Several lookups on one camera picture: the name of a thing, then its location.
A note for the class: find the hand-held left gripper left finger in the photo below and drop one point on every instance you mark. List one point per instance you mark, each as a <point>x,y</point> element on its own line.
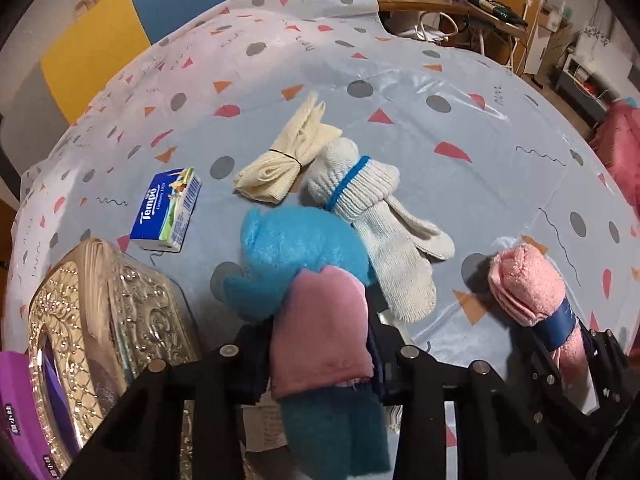
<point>250,360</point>

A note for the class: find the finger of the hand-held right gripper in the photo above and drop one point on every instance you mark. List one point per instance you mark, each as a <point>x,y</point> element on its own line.
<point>542,365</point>
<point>607,355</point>

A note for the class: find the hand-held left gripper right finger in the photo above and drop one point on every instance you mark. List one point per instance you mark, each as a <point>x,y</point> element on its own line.
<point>385,360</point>

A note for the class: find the pink towel blue band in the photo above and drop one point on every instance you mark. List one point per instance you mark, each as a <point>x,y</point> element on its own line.
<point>525,285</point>

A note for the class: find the white knit glove pair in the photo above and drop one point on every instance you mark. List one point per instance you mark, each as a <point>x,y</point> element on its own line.
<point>400,270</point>

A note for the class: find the blue pocket tissue pack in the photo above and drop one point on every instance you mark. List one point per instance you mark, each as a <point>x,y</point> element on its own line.
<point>165,210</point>

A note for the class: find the beige cloth bundle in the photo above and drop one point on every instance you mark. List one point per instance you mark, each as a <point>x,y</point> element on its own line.
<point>270,175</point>

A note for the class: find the ornate silver tissue box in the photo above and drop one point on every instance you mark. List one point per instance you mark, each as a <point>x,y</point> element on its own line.
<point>125,310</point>

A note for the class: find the pink red blanket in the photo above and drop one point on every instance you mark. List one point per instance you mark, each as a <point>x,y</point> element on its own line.
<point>620,145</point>

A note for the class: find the purple carton box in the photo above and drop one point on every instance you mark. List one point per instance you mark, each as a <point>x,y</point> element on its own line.
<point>20,410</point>

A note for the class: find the patterned white tablecloth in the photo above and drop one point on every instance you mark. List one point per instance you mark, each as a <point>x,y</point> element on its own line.
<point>400,85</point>

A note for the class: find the grey yellow blue chair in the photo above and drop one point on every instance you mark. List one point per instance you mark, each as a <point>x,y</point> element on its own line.
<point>90,45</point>

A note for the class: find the wooden desk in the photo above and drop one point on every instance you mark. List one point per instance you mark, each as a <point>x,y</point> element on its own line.
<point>415,7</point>

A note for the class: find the green black hand tool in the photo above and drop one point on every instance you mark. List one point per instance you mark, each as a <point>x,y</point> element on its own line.
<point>495,9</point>

